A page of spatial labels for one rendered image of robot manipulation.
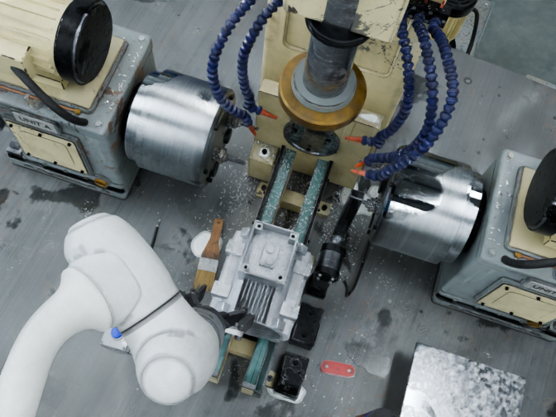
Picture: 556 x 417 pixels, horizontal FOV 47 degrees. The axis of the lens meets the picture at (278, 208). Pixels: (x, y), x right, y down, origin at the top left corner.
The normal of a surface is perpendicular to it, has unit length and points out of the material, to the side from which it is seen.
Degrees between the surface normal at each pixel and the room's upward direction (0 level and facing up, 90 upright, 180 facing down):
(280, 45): 90
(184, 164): 66
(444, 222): 36
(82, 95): 0
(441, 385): 0
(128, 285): 24
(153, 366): 28
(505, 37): 0
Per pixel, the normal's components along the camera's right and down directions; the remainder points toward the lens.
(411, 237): -0.25, 0.64
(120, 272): 0.41, -0.29
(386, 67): -0.30, 0.87
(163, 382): -0.11, 0.16
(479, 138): 0.07, -0.38
